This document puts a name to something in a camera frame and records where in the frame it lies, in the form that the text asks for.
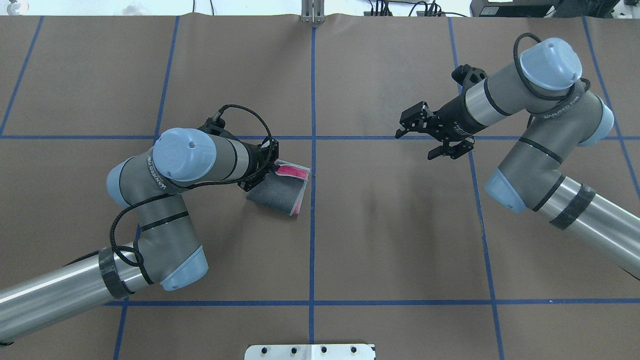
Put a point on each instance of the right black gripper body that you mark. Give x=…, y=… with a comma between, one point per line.
x=451, y=116

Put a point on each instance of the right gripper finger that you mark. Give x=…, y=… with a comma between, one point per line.
x=416, y=119
x=453, y=151

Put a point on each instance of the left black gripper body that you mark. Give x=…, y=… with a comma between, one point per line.
x=256, y=162

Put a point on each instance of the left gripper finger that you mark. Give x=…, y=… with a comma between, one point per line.
x=269, y=149
x=252, y=181

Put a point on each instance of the pink and grey microfibre towel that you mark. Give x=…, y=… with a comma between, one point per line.
x=283, y=189

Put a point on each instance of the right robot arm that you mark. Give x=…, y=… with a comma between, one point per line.
x=544, y=79

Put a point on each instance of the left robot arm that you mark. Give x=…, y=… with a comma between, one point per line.
x=153, y=239

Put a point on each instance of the black box with label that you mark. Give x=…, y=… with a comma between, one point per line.
x=510, y=8

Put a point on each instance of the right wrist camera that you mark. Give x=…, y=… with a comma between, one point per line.
x=467, y=76

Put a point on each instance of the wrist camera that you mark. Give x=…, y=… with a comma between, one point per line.
x=467, y=76
x=216, y=126

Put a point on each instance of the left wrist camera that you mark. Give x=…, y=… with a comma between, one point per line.
x=216, y=126

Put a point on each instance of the aluminium frame post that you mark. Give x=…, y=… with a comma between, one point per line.
x=313, y=12

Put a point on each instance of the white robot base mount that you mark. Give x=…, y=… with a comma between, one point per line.
x=327, y=351

